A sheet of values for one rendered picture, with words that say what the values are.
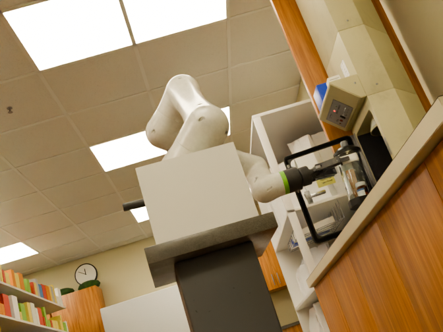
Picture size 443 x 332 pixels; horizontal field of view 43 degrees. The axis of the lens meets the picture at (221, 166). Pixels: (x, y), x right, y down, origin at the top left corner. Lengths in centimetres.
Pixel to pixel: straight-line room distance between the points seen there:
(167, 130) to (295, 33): 99
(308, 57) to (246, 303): 157
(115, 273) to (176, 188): 634
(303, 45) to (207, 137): 123
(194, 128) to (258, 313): 56
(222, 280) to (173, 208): 22
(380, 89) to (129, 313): 522
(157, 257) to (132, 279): 637
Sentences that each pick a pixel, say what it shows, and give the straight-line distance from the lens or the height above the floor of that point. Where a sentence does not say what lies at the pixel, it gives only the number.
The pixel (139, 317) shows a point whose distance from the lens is 693.
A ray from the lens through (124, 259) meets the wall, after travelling 778.
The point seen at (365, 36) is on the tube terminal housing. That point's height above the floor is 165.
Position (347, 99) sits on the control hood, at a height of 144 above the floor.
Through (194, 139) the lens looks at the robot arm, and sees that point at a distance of 161.
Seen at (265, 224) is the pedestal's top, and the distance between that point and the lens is 136.
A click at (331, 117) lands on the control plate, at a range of 244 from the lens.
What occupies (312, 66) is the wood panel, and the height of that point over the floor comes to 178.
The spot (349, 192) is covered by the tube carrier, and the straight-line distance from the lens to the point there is 219.
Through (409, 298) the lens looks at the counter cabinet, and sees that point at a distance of 164.
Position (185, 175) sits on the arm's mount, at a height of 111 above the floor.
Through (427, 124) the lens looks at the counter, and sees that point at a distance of 112.
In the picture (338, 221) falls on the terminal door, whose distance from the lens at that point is 237.
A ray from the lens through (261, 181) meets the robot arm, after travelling 213.
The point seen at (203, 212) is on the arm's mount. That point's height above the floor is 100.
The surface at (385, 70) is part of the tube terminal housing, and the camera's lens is 229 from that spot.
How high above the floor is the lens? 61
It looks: 20 degrees up
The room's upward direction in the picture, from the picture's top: 18 degrees counter-clockwise
